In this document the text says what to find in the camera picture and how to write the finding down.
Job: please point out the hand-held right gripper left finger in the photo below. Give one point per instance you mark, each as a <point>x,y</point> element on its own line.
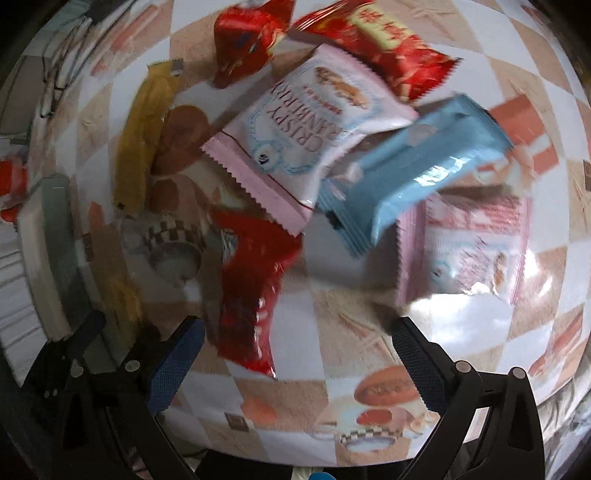
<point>175,364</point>

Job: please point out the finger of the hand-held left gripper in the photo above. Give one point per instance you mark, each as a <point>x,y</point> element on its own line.
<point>90,327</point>

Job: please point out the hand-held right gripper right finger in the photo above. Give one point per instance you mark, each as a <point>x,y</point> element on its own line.
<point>418,369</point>

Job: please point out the red snack packet white dots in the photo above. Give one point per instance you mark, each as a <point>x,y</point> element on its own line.
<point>251,286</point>

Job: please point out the pink and white snack packet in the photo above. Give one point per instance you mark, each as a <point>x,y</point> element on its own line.
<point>466,249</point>
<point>304,134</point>

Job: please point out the light blue snack packet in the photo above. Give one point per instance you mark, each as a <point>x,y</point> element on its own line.
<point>415,175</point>

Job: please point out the yellow snack packet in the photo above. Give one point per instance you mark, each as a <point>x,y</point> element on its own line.
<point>141,138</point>

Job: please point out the red packet with yellow label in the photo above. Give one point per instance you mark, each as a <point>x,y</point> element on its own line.
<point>392,50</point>

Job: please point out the checkered printed tablecloth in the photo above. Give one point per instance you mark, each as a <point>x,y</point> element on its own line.
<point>360,295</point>

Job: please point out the red object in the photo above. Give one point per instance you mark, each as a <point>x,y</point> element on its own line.
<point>11,189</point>

